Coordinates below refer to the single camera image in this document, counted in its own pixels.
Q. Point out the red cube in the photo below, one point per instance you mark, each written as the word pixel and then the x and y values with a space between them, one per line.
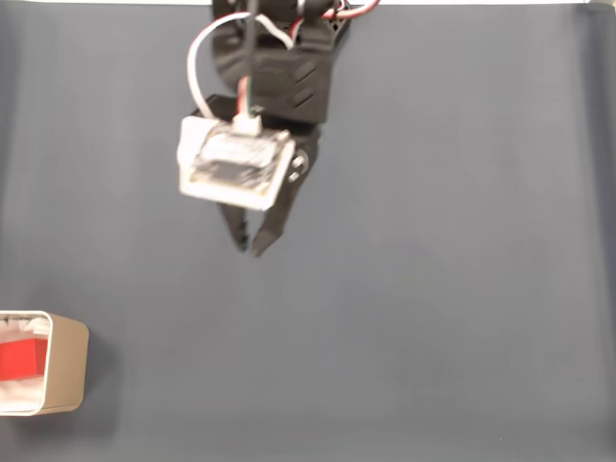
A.
pixel 21 358

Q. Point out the white paper box filling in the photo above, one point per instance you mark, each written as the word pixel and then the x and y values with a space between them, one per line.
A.
pixel 19 327

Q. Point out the white gripper camera module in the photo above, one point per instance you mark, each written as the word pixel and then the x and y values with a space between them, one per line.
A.
pixel 231 159

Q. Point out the blue-grey table mat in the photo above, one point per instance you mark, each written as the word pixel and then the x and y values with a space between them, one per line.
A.
pixel 433 240

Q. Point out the beige and white box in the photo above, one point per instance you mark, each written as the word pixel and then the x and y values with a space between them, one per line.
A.
pixel 67 366

